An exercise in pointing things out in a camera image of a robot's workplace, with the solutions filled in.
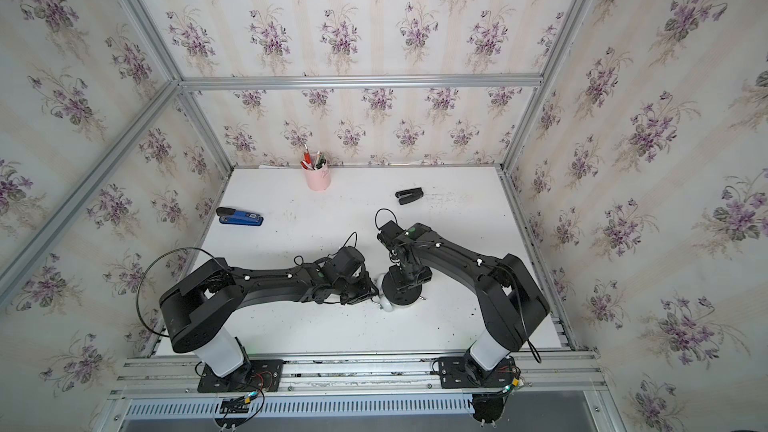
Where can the pens in pink cup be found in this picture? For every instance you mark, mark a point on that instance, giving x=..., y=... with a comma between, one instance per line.
x=313, y=161

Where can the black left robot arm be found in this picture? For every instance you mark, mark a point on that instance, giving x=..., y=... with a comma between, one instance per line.
x=196, y=309

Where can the black stapler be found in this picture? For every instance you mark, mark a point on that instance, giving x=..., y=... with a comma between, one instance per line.
x=408, y=196

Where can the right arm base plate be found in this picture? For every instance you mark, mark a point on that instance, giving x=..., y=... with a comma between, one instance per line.
x=462, y=372

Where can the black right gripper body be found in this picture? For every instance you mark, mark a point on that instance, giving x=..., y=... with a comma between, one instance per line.
x=406, y=277

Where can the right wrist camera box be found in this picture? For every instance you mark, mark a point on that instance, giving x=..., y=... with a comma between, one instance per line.
x=390, y=234

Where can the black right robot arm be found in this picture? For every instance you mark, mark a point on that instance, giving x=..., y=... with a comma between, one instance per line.
x=511, y=303

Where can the pink pen holder cup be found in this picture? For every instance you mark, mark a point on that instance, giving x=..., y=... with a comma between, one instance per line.
x=318, y=179

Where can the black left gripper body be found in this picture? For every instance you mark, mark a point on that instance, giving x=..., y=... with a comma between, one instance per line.
x=354, y=291

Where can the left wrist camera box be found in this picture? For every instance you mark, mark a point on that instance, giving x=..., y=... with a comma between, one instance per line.
x=344, y=264

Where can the blue stapler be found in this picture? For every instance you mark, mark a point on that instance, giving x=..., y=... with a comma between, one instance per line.
x=238, y=217

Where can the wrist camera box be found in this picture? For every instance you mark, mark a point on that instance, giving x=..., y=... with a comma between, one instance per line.
x=390, y=234
x=344, y=264

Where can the aluminium front rail frame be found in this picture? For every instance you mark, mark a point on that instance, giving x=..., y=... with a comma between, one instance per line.
x=357, y=385

